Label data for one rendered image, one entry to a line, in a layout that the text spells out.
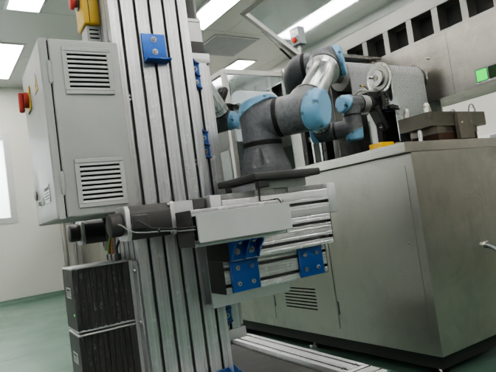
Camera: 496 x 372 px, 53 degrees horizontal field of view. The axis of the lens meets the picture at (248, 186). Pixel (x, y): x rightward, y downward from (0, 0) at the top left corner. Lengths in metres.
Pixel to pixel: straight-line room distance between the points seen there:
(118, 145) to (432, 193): 1.19
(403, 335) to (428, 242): 0.40
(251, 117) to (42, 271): 5.91
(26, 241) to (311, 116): 6.01
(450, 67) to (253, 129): 1.36
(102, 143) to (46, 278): 5.84
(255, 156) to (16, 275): 5.89
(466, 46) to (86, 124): 1.78
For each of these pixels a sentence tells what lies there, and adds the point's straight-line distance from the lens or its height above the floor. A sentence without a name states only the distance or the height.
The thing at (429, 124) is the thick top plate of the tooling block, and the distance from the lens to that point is 2.19.
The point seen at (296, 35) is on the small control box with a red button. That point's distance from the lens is 2.90.
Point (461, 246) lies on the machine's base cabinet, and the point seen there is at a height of 0.47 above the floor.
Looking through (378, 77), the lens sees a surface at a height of 1.25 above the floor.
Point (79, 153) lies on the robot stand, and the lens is 1.36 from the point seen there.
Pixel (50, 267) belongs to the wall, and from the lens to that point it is 7.16.
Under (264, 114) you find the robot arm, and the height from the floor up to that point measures 0.99.
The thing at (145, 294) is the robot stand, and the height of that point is 0.53.
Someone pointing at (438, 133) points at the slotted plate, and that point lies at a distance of 2.24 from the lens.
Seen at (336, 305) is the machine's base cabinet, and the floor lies 0.25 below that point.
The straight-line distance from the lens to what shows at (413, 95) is 2.47.
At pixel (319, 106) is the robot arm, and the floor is 0.98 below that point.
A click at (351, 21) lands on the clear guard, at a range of 2.99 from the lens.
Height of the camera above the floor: 0.71
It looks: 3 degrees up
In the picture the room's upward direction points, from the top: 8 degrees counter-clockwise
